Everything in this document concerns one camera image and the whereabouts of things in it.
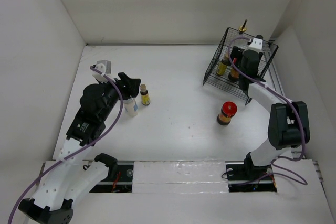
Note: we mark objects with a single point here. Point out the black wire basket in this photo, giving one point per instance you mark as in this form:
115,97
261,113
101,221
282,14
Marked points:
223,82

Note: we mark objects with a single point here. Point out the red lid jar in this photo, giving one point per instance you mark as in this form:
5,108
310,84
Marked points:
233,75
228,110

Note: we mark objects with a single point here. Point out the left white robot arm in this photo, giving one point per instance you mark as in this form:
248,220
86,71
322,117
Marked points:
54,200

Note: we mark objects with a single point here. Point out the clear glass oil bottle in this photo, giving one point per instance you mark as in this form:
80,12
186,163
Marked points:
241,29

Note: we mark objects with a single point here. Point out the small yellow bottle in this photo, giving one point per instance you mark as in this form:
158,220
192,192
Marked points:
145,98
224,63

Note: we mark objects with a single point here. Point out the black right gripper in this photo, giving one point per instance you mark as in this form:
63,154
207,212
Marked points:
237,52

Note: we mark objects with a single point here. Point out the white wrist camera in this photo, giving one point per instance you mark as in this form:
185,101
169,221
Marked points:
104,67
255,44

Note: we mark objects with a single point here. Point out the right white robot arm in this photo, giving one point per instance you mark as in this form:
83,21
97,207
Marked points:
288,128

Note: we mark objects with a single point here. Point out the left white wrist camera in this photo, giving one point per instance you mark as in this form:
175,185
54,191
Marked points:
104,67

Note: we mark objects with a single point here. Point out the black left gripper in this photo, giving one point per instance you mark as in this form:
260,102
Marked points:
127,89

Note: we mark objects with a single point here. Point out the black metal base rail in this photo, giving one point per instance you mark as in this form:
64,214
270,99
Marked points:
181,177

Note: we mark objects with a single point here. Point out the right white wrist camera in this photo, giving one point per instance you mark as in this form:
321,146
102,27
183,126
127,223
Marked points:
255,44

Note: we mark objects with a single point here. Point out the white silver lid jar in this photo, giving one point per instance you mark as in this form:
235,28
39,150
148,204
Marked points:
131,107

